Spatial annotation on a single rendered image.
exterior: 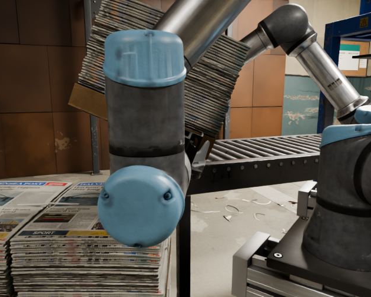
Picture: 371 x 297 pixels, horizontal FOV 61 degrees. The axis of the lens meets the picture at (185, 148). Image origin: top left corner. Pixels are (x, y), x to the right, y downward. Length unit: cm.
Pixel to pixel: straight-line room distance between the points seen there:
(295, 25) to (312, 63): 16
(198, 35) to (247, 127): 464
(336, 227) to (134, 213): 39
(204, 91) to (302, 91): 515
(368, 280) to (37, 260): 57
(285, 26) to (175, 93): 80
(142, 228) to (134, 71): 13
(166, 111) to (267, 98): 491
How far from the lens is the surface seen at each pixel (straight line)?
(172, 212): 27
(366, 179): 52
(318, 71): 117
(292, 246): 64
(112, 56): 29
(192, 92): 59
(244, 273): 68
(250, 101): 502
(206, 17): 43
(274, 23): 105
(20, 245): 69
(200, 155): 56
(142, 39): 28
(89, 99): 62
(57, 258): 68
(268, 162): 142
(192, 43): 42
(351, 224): 59
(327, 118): 252
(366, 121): 105
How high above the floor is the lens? 111
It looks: 11 degrees down
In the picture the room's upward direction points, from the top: straight up
